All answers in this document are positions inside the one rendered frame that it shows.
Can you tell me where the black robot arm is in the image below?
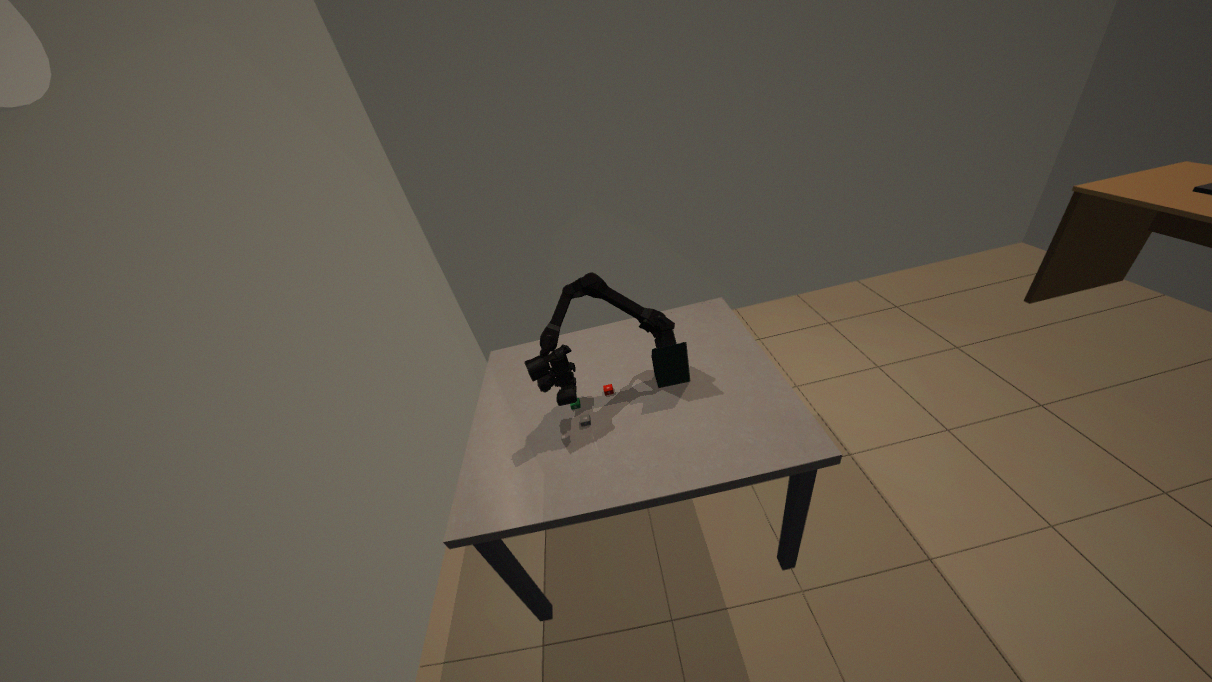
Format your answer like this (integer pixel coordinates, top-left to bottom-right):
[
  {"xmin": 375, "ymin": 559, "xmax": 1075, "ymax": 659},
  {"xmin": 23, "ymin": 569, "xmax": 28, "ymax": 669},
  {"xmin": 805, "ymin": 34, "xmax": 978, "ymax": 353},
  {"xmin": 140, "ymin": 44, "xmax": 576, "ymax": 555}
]
[{"xmin": 525, "ymin": 273, "xmax": 678, "ymax": 392}]

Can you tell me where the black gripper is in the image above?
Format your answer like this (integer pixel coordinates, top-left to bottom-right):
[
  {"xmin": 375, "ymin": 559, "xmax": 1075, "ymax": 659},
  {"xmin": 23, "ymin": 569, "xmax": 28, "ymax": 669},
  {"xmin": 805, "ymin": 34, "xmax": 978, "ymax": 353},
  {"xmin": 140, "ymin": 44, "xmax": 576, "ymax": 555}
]
[{"xmin": 553, "ymin": 362, "xmax": 577, "ymax": 406}]

